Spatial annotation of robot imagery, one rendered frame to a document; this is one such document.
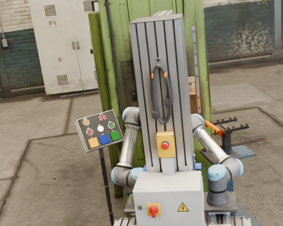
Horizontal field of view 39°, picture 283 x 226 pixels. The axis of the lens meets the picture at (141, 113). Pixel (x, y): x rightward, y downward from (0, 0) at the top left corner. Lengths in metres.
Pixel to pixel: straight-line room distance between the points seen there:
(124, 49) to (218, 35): 6.34
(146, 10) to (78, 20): 5.18
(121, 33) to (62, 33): 5.22
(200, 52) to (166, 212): 1.91
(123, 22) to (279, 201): 2.30
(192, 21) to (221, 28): 6.15
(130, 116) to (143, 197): 0.82
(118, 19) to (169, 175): 1.73
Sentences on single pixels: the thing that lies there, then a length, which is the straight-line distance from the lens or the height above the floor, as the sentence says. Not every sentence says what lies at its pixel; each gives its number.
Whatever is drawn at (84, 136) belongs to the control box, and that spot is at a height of 1.07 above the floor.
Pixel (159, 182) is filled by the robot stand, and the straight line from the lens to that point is 2.10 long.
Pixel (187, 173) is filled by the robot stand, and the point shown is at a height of 1.23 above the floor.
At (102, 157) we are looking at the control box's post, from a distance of 3.54.
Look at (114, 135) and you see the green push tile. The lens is 3.39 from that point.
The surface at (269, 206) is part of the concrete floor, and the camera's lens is 4.21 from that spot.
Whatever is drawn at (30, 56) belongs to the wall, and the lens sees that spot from 9.48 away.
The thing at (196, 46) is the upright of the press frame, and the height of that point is 1.61.
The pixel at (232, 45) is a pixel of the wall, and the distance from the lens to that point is 9.86.
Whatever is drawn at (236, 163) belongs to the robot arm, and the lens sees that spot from 2.70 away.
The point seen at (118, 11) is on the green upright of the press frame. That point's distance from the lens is 3.49.
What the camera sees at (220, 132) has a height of 0.97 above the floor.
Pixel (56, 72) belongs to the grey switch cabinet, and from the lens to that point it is 8.82.
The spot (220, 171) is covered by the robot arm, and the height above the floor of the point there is 1.04.
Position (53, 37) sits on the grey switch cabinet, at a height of 1.30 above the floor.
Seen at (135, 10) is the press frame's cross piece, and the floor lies 1.98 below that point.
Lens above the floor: 2.22
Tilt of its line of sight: 18 degrees down
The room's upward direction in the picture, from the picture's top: 7 degrees counter-clockwise
